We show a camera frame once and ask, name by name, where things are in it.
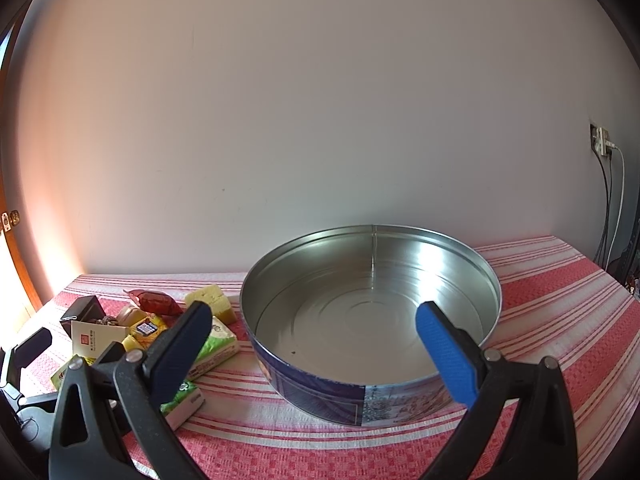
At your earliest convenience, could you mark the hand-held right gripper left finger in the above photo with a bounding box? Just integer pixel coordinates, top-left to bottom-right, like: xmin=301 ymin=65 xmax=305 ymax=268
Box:
xmin=48 ymin=301 xmax=213 ymax=480

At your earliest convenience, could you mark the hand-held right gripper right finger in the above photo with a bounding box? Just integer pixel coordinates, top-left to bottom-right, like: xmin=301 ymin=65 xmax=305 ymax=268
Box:
xmin=416 ymin=301 xmax=579 ymax=480

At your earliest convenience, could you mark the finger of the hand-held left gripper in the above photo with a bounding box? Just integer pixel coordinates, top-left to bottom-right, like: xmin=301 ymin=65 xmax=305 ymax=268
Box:
xmin=9 ymin=327 xmax=54 ymax=387

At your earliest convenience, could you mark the yellow snack packet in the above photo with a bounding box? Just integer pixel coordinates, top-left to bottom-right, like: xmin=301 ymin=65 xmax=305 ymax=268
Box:
xmin=122 ymin=314 xmax=172 ymax=352

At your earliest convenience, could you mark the red snack packet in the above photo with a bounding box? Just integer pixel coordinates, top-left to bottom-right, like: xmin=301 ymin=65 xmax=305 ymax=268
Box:
xmin=123 ymin=289 xmax=185 ymax=317

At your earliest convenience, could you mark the yellow sponge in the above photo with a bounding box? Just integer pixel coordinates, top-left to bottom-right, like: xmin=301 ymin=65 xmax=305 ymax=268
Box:
xmin=185 ymin=285 xmax=241 ymax=324

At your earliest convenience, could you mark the small black box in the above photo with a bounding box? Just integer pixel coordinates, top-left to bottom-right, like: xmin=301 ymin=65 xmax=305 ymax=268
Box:
xmin=60 ymin=296 xmax=107 ymax=334

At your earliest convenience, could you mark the white card box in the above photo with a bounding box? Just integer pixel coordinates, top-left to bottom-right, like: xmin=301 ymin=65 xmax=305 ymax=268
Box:
xmin=71 ymin=321 xmax=130 ymax=361

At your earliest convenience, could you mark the round blue cookie tin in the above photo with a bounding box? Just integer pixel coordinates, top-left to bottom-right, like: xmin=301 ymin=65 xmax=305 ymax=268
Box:
xmin=239 ymin=225 xmax=502 ymax=426

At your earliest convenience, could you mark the red striped tablecloth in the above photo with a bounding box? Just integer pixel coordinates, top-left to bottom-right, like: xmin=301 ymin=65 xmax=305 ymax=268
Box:
xmin=10 ymin=235 xmax=640 ymax=480

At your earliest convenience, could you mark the wooden door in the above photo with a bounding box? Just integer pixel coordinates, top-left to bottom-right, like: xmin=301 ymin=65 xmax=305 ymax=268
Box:
xmin=0 ymin=22 xmax=44 ymax=312

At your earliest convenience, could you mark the dark object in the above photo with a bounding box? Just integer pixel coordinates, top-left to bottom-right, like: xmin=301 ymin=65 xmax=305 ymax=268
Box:
xmin=611 ymin=252 xmax=640 ymax=303

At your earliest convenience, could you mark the black cable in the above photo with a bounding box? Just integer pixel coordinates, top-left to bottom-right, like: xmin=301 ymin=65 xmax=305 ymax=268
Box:
xmin=601 ymin=156 xmax=615 ymax=268
xmin=594 ymin=152 xmax=609 ymax=267

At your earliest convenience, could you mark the white cable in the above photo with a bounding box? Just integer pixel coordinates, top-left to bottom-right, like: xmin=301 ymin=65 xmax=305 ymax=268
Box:
xmin=606 ymin=145 xmax=626 ymax=272

